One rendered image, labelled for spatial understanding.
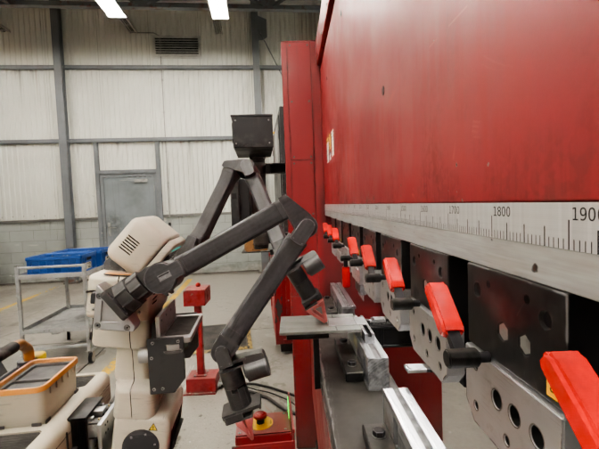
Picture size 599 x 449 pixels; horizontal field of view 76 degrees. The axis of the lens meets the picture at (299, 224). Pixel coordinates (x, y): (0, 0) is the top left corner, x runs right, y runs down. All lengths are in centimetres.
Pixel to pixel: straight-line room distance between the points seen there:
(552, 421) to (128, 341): 111
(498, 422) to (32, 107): 949
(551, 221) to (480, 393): 20
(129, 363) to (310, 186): 131
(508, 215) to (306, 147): 186
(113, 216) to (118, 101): 234
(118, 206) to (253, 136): 662
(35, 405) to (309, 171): 155
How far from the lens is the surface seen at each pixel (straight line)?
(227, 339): 103
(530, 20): 37
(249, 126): 236
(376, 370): 118
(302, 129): 220
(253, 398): 113
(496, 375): 42
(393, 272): 62
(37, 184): 942
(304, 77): 227
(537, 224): 34
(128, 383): 132
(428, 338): 58
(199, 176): 845
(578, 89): 32
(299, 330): 129
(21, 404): 142
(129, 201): 870
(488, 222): 41
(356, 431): 103
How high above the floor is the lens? 141
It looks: 3 degrees down
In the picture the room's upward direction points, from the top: 2 degrees counter-clockwise
